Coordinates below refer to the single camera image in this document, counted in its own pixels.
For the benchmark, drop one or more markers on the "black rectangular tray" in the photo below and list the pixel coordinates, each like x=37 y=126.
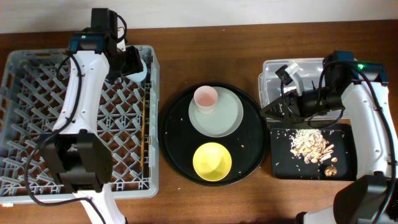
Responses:
x=285 y=166

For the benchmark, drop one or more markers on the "round black serving tray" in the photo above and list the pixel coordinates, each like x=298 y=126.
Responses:
x=178 y=139

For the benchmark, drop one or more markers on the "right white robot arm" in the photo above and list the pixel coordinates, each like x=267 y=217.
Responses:
x=372 y=197

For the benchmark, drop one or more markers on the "walnut-like food piece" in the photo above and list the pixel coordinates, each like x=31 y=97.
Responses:
x=330 y=171

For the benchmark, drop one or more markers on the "blue plastic cup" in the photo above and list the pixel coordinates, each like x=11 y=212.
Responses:
x=140 y=76

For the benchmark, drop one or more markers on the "food scraps pile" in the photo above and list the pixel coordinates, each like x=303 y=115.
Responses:
x=310 y=146

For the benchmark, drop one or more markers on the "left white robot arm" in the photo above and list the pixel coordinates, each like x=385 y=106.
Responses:
x=73 y=153

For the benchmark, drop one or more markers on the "yellow bowl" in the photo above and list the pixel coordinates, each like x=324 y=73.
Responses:
x=212 y=161

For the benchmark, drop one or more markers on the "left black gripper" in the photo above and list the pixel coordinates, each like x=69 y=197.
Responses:
x=134 y=61

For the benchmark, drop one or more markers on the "wooden chopstick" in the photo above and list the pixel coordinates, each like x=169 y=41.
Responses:
x=143 y=131

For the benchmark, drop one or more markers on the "pink plastic cup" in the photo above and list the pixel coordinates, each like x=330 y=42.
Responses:
x=205 y=98

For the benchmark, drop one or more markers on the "grey plastic dishwasher rack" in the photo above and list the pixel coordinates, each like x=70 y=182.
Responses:
x=31 y=101

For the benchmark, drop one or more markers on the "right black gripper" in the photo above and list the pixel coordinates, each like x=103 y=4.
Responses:
x=289 y=106

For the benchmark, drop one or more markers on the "clear plastic storage bin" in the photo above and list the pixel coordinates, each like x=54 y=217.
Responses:
x=335 y=80

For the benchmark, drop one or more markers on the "light grey round plate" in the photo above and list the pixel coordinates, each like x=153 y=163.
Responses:
x=223 y=120

